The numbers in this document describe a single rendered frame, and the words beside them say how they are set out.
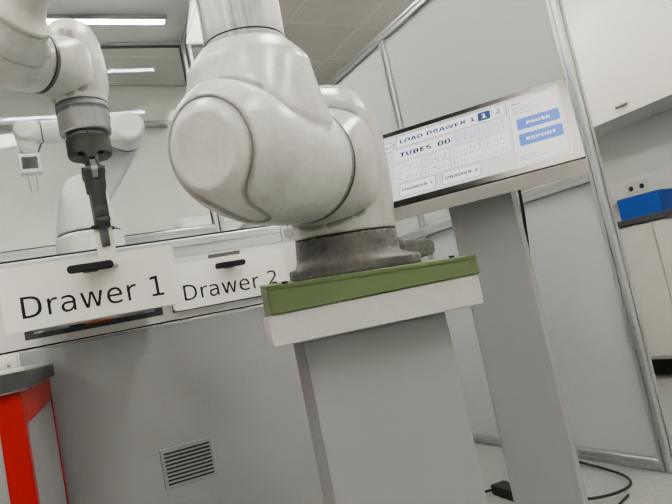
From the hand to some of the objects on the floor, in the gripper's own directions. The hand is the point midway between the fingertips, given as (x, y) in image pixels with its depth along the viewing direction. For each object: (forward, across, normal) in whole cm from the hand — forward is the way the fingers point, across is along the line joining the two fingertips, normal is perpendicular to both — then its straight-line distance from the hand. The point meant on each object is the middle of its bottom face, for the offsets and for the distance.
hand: (106, 247), depth 105 cm
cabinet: (+94, +82, -2) cm, 125 cm away
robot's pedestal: (+94, -29, -32) cm, 103 cm away
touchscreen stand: (+94, +10, -88) cm, 129 cm away
